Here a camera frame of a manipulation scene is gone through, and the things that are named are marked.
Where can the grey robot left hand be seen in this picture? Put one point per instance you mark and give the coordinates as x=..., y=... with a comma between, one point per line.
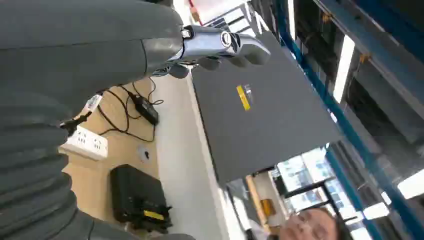
x=82, y=43

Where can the white tagged plug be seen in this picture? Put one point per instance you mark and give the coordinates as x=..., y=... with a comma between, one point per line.
x=91, y=103

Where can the black plug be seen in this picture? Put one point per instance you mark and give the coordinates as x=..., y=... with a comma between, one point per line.
x=74, y=124

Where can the black power adapter brick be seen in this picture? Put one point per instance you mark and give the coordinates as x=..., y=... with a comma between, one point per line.
x=145, y=109

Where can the white power strip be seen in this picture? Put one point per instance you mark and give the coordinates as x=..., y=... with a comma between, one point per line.
x=86, y=143

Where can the small round desk grommet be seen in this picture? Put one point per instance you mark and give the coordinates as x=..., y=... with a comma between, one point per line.
x=144, y=154

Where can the ribbed grey left arm sleeve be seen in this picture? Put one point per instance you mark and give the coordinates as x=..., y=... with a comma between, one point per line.
x=30, y=165

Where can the black case with yellow label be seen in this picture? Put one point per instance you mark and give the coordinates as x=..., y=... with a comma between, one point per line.
x=136, y=195

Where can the yellow sticker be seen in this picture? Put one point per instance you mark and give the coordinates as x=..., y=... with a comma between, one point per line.
x=243, y=97

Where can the dark grey flat panel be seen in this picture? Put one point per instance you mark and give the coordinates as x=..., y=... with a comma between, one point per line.
x=265, y=132

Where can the long white ceiling light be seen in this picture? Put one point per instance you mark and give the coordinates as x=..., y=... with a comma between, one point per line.
x=343, y=68

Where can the blue steel beam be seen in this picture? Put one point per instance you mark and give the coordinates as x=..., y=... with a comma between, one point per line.
x=344, y=126

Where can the person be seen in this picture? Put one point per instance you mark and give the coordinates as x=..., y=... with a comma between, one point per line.
x=311, y=227

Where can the wooden post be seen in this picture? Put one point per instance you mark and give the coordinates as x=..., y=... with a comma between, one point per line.
x=256, y=202

